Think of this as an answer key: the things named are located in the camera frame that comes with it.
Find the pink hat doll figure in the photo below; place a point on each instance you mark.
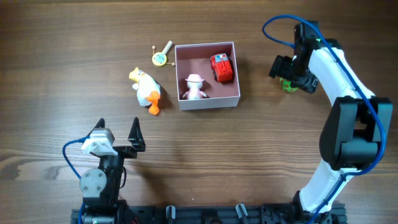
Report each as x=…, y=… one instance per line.
x=194, y=84

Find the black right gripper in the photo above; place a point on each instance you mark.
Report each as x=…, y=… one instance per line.
x=288, y=73

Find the white box pink interior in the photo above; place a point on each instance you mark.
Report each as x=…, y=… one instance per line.
x=195, y=59

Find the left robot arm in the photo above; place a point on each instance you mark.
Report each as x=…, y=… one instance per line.
x=100, y=186

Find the red toy car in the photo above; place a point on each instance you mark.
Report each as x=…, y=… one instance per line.
x=222, y=69

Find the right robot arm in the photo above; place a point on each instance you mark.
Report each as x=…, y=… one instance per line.
x=354, y=136

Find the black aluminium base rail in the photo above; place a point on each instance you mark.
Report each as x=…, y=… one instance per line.
x=261, y=214

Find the green patterned ball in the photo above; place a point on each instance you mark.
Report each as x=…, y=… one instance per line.
x=286, y=85

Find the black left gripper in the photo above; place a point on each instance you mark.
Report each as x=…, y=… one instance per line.
x=121, y=151

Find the wooden rattle drum toy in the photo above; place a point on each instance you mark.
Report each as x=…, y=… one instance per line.
x=160, y=58

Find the white plush duck toy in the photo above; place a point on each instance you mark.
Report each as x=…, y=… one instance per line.
x=148, y=90

